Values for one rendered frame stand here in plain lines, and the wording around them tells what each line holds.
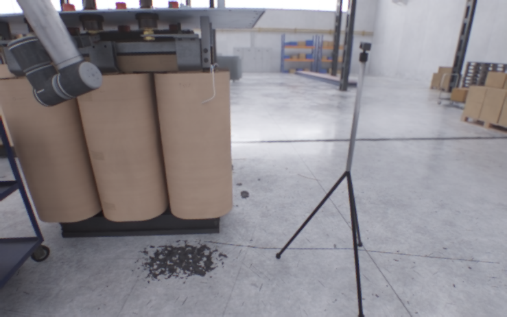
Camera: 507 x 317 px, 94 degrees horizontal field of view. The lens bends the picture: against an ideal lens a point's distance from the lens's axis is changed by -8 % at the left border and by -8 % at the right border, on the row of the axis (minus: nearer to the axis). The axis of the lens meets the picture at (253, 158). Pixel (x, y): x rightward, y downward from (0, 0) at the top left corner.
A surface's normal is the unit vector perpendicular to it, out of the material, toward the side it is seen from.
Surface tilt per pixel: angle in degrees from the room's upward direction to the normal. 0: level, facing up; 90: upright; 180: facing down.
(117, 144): 90
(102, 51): 90
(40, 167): 90
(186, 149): 90
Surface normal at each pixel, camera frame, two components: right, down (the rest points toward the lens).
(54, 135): 0.51, 0.32
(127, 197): 0.09, 0.36
